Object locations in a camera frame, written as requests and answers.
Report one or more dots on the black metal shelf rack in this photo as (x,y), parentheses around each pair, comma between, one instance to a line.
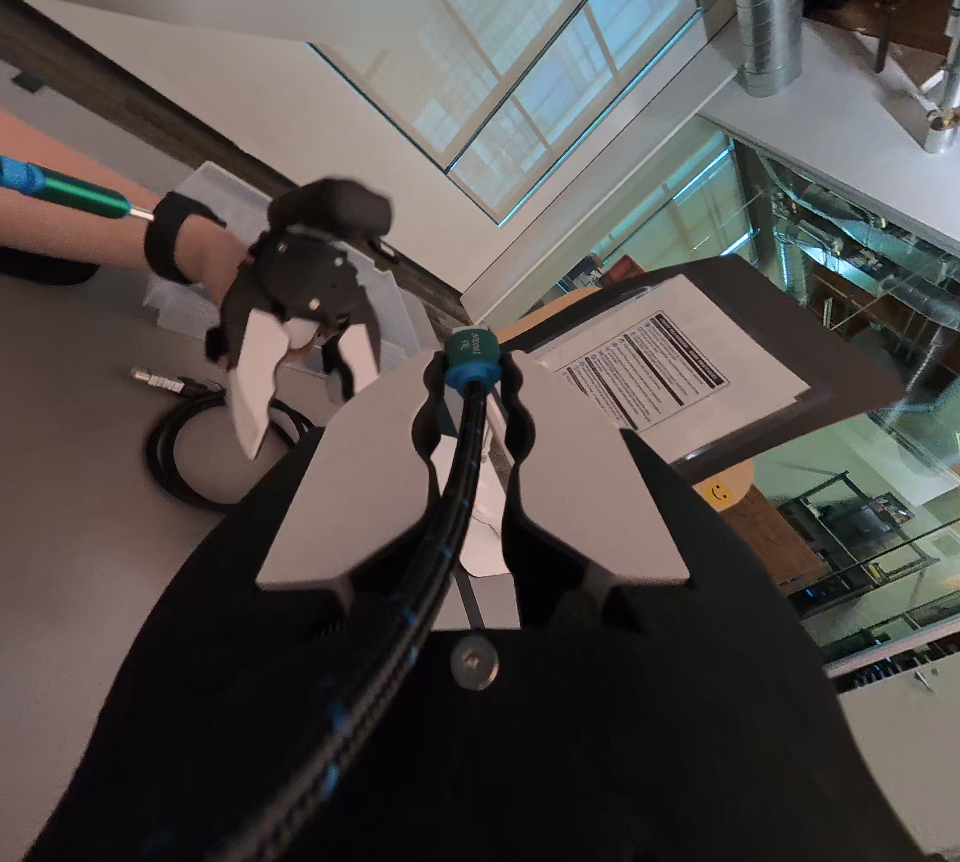
(862,517)

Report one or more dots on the insulated silver pipes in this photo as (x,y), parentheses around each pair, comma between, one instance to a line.
(941,126)

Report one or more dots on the cardboard box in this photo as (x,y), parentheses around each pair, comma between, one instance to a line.
(772,539)

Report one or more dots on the clear plastic organizer box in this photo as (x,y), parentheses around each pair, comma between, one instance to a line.
(390,322)

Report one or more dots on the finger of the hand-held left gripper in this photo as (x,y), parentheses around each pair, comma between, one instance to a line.
(255,389)
(364,352)

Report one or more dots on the black wrist band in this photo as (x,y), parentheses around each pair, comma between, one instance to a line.
(169,239)

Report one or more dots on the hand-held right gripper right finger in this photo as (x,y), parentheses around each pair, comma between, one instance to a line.
(592,494)

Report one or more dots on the large window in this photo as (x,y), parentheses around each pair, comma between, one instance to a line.
(525,51)

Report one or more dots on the person's left hand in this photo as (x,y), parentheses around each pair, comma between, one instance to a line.
(221,262)

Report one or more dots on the dark grey table strip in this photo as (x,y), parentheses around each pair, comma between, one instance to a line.
(469,599)

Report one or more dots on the silver flexible air duct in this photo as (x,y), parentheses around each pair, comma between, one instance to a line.
(922,299)

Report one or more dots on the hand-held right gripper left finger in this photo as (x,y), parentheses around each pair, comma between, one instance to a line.
(345,494)

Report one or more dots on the yellow smiley sticker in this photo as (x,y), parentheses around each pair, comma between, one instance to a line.
(720,490)

